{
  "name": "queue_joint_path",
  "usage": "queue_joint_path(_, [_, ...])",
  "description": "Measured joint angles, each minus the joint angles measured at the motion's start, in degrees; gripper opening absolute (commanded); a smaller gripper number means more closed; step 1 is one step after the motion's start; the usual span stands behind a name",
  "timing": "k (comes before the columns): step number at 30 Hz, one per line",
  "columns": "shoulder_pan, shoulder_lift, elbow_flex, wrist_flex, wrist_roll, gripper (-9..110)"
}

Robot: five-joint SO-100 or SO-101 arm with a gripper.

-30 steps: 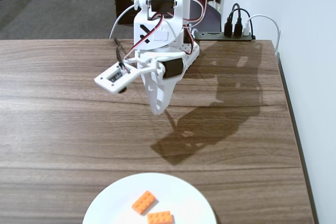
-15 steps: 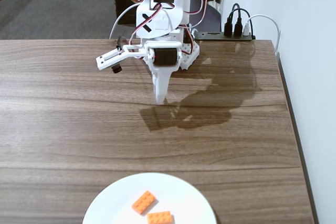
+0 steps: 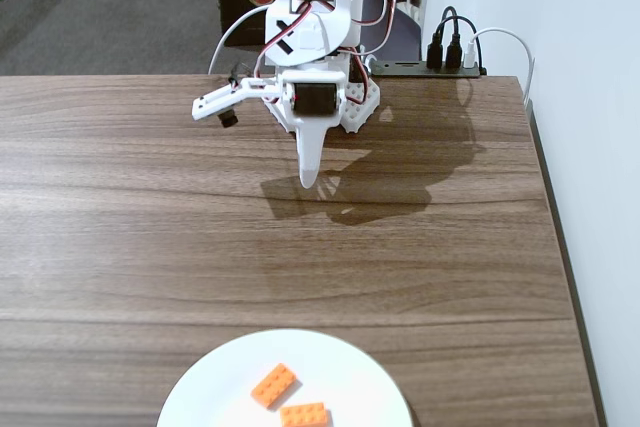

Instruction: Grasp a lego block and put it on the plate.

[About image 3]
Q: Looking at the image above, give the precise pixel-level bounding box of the black power plug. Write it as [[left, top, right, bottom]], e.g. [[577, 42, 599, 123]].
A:
[[349, 54, 369, 84]]

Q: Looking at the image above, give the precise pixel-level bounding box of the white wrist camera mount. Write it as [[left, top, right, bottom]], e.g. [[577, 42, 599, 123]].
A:
[[191, 77, 281, 129]]

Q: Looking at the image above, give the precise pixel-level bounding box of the white round plate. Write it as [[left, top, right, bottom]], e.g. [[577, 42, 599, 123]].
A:
[[156, 328, 415, 427]]

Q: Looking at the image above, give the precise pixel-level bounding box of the white plug with cable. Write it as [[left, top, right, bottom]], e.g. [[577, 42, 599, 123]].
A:
[[463, 27, 535, 108]]

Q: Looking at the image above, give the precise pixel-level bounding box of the dark grey chair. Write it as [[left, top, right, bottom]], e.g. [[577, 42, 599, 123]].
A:
[[357, 0, 424, 62]]

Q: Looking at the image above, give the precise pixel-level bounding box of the white curved cable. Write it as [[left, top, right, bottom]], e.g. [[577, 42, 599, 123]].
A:
[[207, 5, 271, 76]]

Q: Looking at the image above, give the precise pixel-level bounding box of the plain orange lego block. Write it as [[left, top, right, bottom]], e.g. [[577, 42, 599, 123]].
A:
[[250, 362, 300, 407]]

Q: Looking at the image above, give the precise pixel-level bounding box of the black power strip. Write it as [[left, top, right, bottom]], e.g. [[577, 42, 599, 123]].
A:
[[369, 59, 488, 79]]

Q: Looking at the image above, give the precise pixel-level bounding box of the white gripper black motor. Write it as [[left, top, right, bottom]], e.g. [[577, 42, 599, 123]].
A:
[[277, 66, 349, 190]]

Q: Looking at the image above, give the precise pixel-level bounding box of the black plug with cable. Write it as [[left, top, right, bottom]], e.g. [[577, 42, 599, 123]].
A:
[[433, 15, 484, 71], [426, 5, 461, 69]]

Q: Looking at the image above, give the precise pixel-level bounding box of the printed orange lego block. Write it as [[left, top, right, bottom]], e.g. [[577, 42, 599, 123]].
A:
[[279, 401, 332, 427]]

